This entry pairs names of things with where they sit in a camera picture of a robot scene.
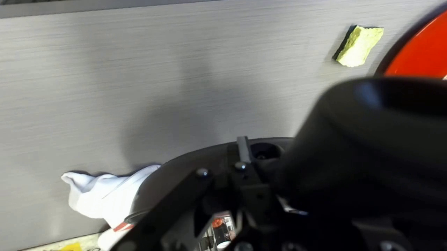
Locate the white red-striped towel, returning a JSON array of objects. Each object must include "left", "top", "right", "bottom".
[{"left": 59, "top": 163, "right": 160, "bottom": 251}]

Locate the black frying pan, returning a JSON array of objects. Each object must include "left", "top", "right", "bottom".
[{"left": 129, "top": 77, "right": 447, "bottom": 224}]

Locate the large red plate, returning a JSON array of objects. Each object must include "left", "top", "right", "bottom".
[{"left": 375, "top": 3, "right": 447, "bottom": 81}]

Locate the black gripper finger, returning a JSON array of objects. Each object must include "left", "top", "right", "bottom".
[{"left": 111, "top": 167, "right": 213, "bottom": 251}]

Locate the yellow patterned placemat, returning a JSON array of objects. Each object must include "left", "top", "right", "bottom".
[{"left": 25, "top": 234, "right": 100, "bottom": 251}]

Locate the yellow sponge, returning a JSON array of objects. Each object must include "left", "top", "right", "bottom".
[{"left": 333, "top": 25, "right": 383, "bottom": 68}]

